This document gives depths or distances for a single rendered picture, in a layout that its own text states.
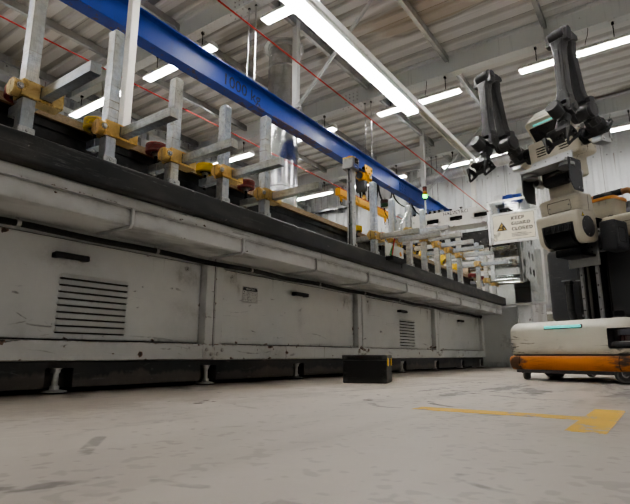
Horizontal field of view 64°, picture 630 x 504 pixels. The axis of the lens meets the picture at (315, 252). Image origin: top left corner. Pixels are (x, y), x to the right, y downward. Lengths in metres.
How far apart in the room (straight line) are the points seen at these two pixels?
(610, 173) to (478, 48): 4.68
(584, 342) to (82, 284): 2.08
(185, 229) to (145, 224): 0.17
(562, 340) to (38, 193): 2.21
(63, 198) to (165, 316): 0.67
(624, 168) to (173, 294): 11.07
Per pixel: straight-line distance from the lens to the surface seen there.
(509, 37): 8.92
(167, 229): 1.81
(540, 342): 2.68
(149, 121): 1.63
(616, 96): 11.53
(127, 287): 1.96
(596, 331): 2.54
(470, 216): 6.12
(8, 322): 1.76
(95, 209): 1.66
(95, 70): 1.45
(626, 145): 12.45
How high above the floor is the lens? 0.12
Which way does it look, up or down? 12 degrees up
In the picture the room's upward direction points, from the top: straight up
